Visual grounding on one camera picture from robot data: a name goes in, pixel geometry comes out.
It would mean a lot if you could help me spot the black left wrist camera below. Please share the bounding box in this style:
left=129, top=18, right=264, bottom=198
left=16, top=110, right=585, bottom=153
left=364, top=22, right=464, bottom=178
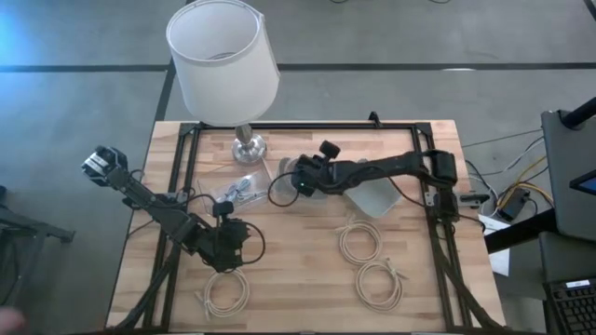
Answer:
left=212, top=199, right=236, bottom=218

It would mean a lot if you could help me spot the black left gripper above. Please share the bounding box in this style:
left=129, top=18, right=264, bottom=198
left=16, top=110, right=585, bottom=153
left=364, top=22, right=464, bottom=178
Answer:
left=199, top=217, right=251, bottom=275

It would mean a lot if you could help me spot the person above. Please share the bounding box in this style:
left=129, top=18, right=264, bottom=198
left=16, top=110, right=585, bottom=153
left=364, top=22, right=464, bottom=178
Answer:
left=0, top=306, right=27, bottom=335

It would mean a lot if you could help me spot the black power adapter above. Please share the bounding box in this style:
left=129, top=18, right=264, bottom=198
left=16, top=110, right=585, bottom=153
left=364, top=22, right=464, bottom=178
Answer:
left=496, top=188, right=532, bottom=222

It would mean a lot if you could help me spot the cream cable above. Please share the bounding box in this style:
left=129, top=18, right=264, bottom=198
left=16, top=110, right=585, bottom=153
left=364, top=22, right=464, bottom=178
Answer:
left=355, top=258, right=409, bottom=313
left=335, top=216, right=384, bottom=266
left=195, top=267, right=251, bottom=320

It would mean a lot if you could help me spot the white paper sheet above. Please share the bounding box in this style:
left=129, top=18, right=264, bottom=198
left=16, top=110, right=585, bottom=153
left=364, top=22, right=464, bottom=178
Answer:
left=477, top=213, right=512, bottom=278

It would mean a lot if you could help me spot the white USB cable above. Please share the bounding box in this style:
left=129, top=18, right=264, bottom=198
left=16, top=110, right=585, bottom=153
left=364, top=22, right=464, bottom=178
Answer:
left=237, top=178, right=267, bottom=202
left=222, top=181, right=243, bottom=205

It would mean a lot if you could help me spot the yellow cable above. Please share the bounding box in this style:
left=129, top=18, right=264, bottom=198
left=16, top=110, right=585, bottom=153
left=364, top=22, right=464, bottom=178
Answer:
left=495, top=155, right=555, bottom=208

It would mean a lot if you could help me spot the silver lamp with white shade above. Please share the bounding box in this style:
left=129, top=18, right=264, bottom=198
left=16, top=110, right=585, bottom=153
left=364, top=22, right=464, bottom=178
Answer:
left=166, top=0, right=281, bottom=165

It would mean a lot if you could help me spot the monitor with blue screen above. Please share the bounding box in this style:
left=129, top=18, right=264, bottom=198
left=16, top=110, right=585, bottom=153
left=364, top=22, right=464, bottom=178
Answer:
left=568, top=169, right=596, bottom=195

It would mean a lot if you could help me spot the black keyboard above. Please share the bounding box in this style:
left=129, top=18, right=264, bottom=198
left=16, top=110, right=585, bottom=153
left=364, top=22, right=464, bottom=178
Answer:
left=542, top=277, right=596, bottom=335

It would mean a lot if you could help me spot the black aluminium table frame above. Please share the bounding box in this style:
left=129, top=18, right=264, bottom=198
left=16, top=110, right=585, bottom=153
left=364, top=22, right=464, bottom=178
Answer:
left=114, top=121, right=508, bottom=334

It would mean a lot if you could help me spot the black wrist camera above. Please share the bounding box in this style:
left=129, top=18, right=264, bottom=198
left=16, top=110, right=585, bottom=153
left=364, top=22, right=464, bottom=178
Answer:
left=212, top=199, right=236, bottom=218
left=318, top=140, right=342, bottom=162

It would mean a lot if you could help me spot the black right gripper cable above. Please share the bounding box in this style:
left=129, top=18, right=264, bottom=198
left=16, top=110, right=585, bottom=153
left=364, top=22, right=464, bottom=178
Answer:
left=267, top=171, right=302, bottom=208

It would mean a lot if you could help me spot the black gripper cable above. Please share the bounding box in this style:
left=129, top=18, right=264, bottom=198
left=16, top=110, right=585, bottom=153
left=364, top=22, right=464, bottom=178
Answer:
left=235, top=221, right=266, bottom=266
left=267, top=171, right=302, bottom=208

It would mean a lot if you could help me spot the black equipment stand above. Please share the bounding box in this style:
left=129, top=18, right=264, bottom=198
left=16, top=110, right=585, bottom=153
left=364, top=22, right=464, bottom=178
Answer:
left=0, top=185, right=75, bottom=303

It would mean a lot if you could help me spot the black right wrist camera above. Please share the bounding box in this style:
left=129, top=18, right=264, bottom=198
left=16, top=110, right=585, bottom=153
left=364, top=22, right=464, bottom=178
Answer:
left=318, top=140, right=342, bottom=162

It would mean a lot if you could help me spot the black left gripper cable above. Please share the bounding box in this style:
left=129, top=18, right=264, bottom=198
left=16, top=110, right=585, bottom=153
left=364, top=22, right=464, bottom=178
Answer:
left=235, top=221, right=266, bottom=266

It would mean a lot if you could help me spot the clear plastic bag with parts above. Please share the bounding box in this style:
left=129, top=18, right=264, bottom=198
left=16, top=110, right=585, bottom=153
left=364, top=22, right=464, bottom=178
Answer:
left=196, top=167, right=274, bottom=210

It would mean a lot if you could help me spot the light grey plastic bin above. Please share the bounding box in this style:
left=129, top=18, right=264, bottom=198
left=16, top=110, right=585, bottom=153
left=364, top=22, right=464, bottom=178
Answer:
left=343, top=160, right=402, bottom=219

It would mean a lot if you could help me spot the black camera pole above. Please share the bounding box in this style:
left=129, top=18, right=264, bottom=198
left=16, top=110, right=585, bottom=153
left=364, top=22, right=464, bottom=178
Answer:
left=560, top=96, right=596, bottom=130

